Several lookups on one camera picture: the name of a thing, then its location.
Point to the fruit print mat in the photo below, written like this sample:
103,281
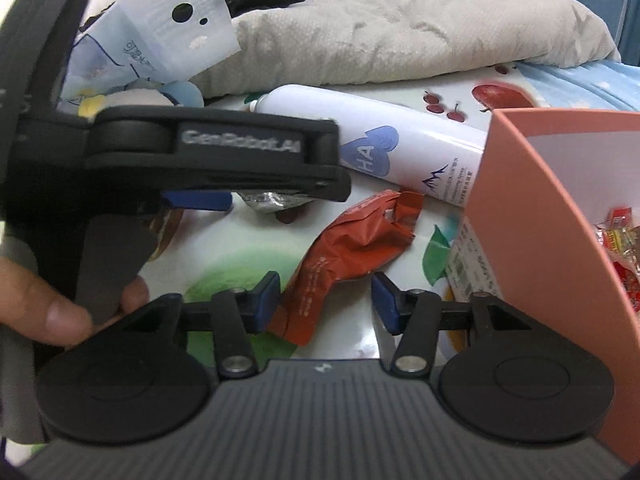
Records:
86,234

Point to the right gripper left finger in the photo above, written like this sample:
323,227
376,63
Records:
237,313

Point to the grey duvet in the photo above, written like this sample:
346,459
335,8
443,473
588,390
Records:
333,42

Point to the red brown sachet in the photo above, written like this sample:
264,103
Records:
358,242

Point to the silver wrapper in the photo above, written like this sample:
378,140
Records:
268,202

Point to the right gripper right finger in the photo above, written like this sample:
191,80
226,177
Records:
414,316

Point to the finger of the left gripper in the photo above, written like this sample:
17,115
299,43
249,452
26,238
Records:
199,200

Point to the pink box base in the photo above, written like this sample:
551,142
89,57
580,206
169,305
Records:
547,178

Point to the light blue paper packaging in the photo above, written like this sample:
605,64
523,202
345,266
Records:
162,41

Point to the blue star bedsheet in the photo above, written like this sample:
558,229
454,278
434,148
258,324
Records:
601,85

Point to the small red spicy strip pack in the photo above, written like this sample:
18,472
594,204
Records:
618,234

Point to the penguin plush toy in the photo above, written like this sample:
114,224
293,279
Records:
143,93

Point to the white spray bottle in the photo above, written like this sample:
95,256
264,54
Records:
435,156

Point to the person's left hand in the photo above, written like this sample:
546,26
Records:
37,311

